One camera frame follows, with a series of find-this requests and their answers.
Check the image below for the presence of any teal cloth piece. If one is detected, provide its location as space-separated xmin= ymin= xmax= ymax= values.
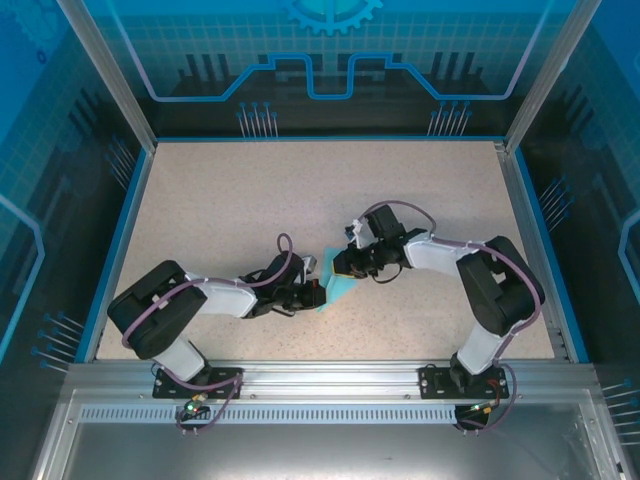
xmin=314 ymin=247 xmax=359 ymax=315

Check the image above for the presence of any grey metal shelf plate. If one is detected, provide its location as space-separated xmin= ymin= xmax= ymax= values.
xmin=29 ymin=389 xmax=631 ymax=480

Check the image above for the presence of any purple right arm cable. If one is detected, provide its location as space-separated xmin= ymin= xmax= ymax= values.
xmin=357 ymin=199 xmax=546 ymax=434

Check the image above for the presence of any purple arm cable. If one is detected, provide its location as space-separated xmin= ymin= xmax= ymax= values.
xmin=357 ymin=199 xmax=546 ymax=434
xmin=121 ymin=232 xmax=296 ymax=437

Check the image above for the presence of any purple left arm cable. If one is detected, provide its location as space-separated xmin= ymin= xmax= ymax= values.
xmin=121 ymin=232 xmax=296 ymax=437

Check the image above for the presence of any aluminium mounting rail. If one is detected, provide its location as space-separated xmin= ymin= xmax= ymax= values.
xmin=67 ymin=360 xmax=599 ymax=401

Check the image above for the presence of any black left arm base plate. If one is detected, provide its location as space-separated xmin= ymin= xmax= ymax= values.
xmin=152 ymin=366 xmax=246 ymax=400

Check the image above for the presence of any slotted grey cable duct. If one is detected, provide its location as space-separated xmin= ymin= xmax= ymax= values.
xmin=78 ymin=405 xmax=461 ymax=425

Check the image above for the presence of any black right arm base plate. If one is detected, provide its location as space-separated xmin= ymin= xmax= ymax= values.
xmin=418 ymin=363 xmax=519 ymax=400

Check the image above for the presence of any small lit cable connector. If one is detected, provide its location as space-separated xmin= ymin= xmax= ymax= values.
xmin=467 ymin=397 xmax=504 ymax=415
xmin=180 ymin=393 xmax=209 ymax=417

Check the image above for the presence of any aluminium side rail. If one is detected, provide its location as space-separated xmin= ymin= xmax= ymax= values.
xmin=492 ymin=140 xmax=574 ymax=362

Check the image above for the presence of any aluminium frame post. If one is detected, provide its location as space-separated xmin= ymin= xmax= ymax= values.
xmin=55 ymin=0 xmax=157 ymax=151
xmin=503 ymin=0 xmax=602 ymax=152

